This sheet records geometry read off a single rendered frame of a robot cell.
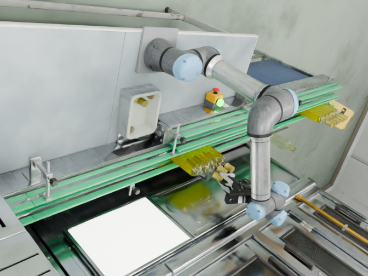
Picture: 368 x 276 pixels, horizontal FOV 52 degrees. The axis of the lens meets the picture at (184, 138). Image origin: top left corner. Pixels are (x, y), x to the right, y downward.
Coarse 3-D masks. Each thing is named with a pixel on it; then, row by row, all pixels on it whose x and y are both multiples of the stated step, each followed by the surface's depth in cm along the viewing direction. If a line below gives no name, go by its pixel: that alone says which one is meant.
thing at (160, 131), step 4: (160, 124) 185; (164, 124) 186; (156, 128) 188; (160, 128) 186; (164, 128) 183; (156, 132) 189; (160, 132) 186; (164, 132) 184; (156, 136) 189; (160, 136) 187; (164, 136) 185; (160, 140) 187; (164, 140) 187
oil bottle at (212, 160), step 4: (200, 148) 197; (200, 152) 194; (204, 152) 194; (208, 152) 195; (204, 156) 191; (208, 156) 192; (212, 156) 192; (208, 160) 189; (212, 160) 189; (216, 160) 190; (212, 164) 189; (212, 168) 191
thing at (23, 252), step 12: (12, 240) 100; (24, 240) 101; (0, 252) 96; (12, 252) 97; (24, 252) 98; (36, 252) 98; (0, 264) 93; (12, 264) 94; (24, 264) 95; (36, 264) 95; (48, 264) 96
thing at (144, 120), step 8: (136, 96) 165; (144, 96) 179; (160, 96) 176; (136, 104) 178; (152, 104) 180; (136, 112) 180; (144, 112) 184; (152, 112) 182; (128, 120) 170; (136, 120) 183; (144, 120) 187; (152, 120) 184; (128, 128) 172; (136, 128) 183; (144, 128) 184; (152, 128) 185; (128, 136) 174; (136, 136) 178
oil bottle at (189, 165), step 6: (180, 156) 187; (186, 156) 188; (174, 162) 191; (180, 162) 187; (186, 162) 184; (192, 162) 184; (186, 168) 185; (192, 168) 182; (198, 168) 182; (192, 174) 183
